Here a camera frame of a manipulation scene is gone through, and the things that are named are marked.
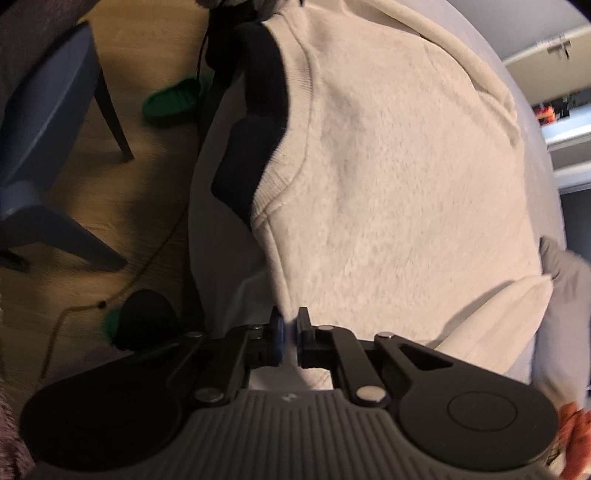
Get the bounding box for pink fluffy cloth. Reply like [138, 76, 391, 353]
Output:
[0, 378, 33, 480]

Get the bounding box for thin dark cable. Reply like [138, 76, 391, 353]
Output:
[39, 18, 208, 381]

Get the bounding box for dark wardrobe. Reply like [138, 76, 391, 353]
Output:
[558, 185, 591, 259]

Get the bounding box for large grey pillow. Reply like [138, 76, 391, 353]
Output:
[536, 235, 591, 407]

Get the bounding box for blue chair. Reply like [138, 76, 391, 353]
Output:
[0, 21, 136, 273]

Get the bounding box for white sweatshirt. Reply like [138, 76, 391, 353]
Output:
[210, 0, 555, 391]

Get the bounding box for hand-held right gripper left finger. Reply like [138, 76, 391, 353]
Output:
[164, 306, 284, 407]

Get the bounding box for grey bed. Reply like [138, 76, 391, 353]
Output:
[187, 0, 571, 402]

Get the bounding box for black round object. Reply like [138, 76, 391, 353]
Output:
[113, 290, 185, 352]

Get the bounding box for green slipper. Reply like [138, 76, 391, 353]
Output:
[141, 76, 213, 123]

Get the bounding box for orange stool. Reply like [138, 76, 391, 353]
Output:
[533, 104, 561, 125]

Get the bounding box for cream door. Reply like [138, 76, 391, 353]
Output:
[502, 22, 591, 109]

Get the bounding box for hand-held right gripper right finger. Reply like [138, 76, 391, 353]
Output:
[295, 307, 458, 408]

